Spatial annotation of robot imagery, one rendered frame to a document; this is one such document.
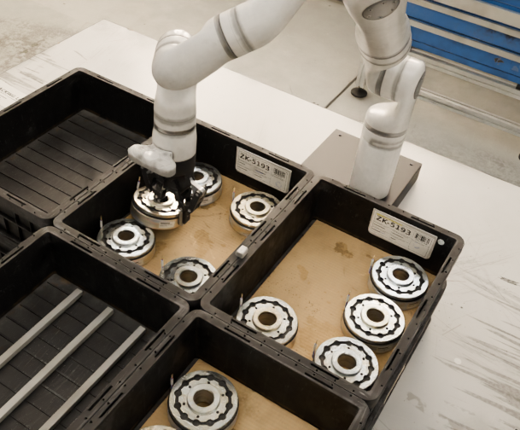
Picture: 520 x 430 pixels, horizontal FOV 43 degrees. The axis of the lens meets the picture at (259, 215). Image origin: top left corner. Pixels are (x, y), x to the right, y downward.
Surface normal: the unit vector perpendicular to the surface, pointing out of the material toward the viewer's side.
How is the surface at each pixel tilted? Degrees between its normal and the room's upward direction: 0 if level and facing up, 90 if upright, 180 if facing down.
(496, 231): 0
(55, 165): 0
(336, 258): 0
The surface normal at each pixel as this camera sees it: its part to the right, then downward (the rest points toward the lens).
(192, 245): 0.09, -0.73
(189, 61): 0.22, 0.45
